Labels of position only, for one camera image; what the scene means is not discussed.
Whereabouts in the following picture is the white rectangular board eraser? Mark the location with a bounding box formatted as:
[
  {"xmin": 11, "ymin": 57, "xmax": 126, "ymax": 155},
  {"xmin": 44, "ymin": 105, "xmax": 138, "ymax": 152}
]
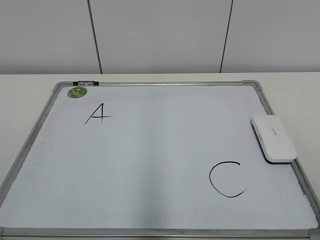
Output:
[{"xmin": 251, "ymin": 115, "xmax": 298, "ymax": 164}]

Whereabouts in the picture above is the white aluminium-framed whiteboard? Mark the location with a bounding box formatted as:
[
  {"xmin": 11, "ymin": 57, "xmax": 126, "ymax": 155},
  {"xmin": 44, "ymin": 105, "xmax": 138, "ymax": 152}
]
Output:
[{"xmin": 0, "ymin": 80, "xmax": 320, "ymax": 240}]

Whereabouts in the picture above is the black whiteboard hanging clip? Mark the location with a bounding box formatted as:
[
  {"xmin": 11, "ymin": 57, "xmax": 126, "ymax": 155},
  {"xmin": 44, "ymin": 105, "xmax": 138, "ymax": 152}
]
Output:
[{"xmin": 72, "ymin": 81, "xmax": 100, "ymax": 86}]

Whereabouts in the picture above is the round green magnet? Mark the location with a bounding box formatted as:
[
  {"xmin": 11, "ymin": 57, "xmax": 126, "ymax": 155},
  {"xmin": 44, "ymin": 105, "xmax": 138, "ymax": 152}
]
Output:
[{"xmin": 67, "ymin": 86, "xmax": 88, "ymax": 99}]

